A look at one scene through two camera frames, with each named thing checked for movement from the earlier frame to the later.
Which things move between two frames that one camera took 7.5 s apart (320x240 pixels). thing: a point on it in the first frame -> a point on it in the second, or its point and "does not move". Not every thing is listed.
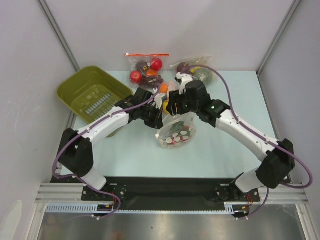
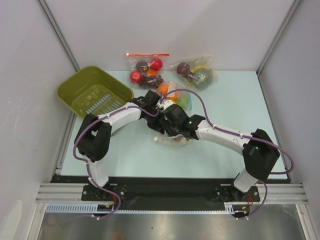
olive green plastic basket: (90, 93) does not move
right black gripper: (173, 106) -> (173, 130)
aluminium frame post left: (59, 33) does not move
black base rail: (171, 193) does not move
